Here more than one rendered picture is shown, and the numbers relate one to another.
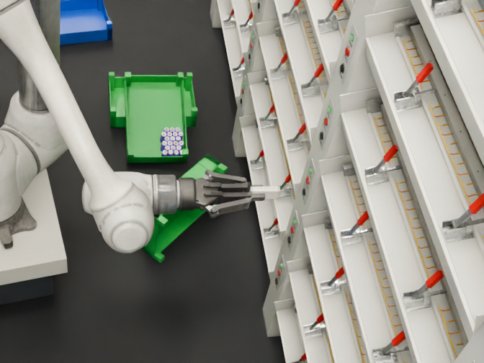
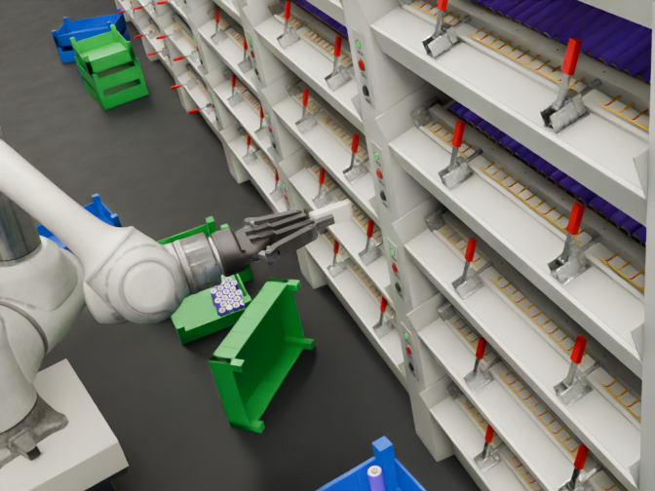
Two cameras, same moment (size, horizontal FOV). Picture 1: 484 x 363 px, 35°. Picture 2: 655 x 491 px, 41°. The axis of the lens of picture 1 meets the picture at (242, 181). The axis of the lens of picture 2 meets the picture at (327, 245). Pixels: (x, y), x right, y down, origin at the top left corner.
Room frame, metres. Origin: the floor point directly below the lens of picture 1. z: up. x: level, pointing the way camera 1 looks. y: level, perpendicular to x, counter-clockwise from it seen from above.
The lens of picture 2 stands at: (-0.08, -0.08, 1.37)
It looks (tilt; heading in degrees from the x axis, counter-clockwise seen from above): 33 degrees down; 2
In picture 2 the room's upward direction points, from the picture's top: 12 degrees counter-clockwise
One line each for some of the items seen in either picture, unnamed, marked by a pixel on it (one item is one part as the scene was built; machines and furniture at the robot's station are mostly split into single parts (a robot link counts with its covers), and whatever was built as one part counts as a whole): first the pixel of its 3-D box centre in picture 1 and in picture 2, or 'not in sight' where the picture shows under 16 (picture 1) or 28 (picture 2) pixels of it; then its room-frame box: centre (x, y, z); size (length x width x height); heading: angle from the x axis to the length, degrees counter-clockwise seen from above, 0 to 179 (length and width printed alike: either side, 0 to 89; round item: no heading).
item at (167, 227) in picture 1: (184, 207); (265, 352); (1.47, 0.16, 0.10); 0.30 x 0.08 x 0.20; 152
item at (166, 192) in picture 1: (165, 194); (199, 262); (1.10, 0.16, 0.61); 0.09 x 0.06 x 0.09; 16
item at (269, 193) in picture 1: (264, 194); (331, 215); (1.16, -0.06, 0.61); 0.07 x 0.01 x 0.03; 106
